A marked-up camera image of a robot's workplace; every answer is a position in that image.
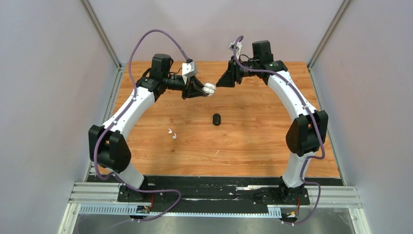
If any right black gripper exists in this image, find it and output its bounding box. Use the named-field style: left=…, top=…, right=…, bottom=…
left=216, top=56, right=259, bottom=88

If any white earbud charging case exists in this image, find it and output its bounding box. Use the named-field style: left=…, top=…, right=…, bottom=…
left=202, top=83, right=216, bottom=97

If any black earbud charging case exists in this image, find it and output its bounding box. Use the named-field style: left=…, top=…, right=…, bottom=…
left=212, top=113, right=221, bottom=126

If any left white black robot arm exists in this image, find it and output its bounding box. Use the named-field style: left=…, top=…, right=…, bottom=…
left=88, top=54, right=216, bottom=201

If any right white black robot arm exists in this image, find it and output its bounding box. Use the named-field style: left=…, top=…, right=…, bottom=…
left=216, top=37, right=328, bottom=204

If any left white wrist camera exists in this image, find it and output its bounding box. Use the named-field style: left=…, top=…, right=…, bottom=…
left=182, top=61, right=198, bottom=84

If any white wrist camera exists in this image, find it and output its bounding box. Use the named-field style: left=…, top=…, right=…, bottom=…
left=182, top=61, right=198, bottom=84
left=228, top=41, right=242, bottom=59

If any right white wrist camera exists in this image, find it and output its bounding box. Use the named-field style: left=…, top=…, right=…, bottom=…
left=228, top=41, right=242, bottom=59

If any left aluminium frame post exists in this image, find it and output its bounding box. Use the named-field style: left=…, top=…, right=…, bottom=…
left=80, top=0, right=122, bottom=70

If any aluminium frame post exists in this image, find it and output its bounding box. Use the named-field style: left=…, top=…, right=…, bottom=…
left=80, top=0, right=122, bottom=70
left=307, top=0, right=353, bottom=71

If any white slotted cable duct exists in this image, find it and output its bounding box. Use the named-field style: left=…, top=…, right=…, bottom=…
left=79, top=206, right=282, bottom=218

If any right aluminium frame post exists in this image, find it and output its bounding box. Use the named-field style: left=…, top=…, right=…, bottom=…
left=307, top=0, right=353, bottom=71

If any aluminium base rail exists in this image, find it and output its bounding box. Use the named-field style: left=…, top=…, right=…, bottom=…
left=69, top=182, right=362, bottom=208

